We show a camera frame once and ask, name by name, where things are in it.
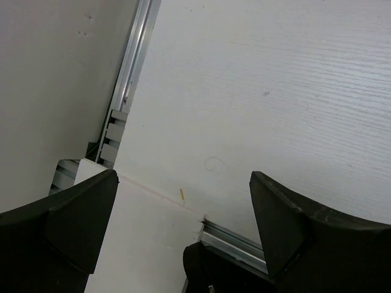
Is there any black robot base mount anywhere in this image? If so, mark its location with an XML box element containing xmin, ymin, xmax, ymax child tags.
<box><xmin>183</xmin><ymin>242</ymin><xmax>277</xmax><ymax>292</ymax></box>

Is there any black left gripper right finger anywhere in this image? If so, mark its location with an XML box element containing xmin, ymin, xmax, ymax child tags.
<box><xmin>249</xmin><ymin>172</ymin><xmax>390</xmax><ymax>292</ymax></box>

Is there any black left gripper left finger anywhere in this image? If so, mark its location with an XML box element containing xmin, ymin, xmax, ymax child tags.
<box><xmin>1</xmin><ymin>169</ymin><xmax>119</xmax><ymax>292</ymax></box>

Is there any aluminium frame rail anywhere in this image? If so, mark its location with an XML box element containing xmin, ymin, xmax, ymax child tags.
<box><xmin>85</xmin><ymin>1</ymin><xmax>161</xmax><ymax>168</ymax></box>

